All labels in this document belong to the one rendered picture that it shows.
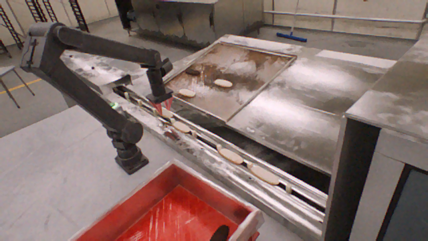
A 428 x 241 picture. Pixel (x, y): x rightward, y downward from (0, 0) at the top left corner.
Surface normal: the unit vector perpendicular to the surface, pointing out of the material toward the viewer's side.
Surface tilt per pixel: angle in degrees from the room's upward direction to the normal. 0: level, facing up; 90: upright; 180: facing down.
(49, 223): 0
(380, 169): 90
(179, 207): 0
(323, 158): 10
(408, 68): 0
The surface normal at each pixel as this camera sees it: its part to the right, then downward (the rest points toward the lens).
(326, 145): -0.25, -0.73
